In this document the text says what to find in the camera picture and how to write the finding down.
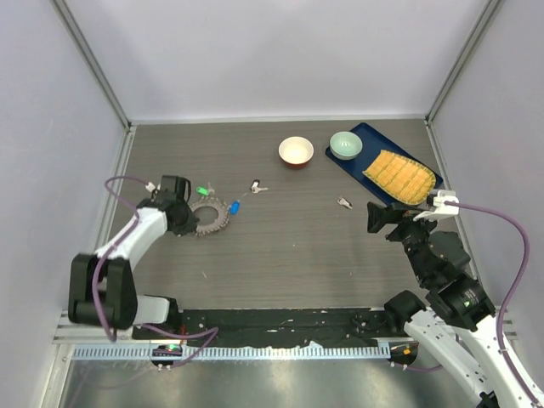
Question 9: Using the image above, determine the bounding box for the blue key tag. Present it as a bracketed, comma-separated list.
[229, 201, 241, 215]

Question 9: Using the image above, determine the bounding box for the blue tray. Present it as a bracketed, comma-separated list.
[325, 122, 423, 206]

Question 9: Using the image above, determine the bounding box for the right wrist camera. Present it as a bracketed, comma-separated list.
[413, 190, 459, 221]

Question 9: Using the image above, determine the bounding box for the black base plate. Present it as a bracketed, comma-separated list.
[158, 308, 406, 349]

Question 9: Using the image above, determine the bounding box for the white slotted cable duct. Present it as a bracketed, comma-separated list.
[72, 342, 390, 361]

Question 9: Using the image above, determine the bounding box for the key with black-white tag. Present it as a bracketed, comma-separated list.
[250, 179, 269, 194]

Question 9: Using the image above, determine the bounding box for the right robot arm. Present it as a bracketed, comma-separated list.
[367, 192, 543, 407]

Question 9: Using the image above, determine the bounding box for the red white bowl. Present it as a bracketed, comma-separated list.
[278, 136, 315, 169]

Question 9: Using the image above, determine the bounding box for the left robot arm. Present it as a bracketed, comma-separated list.
[68, 175, 198, 342]

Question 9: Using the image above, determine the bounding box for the yellow woven mat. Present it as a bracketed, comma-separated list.
[362, 150, 437, 206]

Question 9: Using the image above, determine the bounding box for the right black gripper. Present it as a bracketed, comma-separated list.
[365, 201, 442, 283]

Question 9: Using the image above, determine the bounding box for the light green bowl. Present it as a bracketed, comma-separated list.
[329, 131, 363, 161]

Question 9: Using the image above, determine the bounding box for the metal key organizer disc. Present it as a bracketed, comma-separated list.
[190, 197, 230, 237]

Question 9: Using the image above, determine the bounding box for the key with black tag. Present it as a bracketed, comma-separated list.
[337, 196, 353, 209]

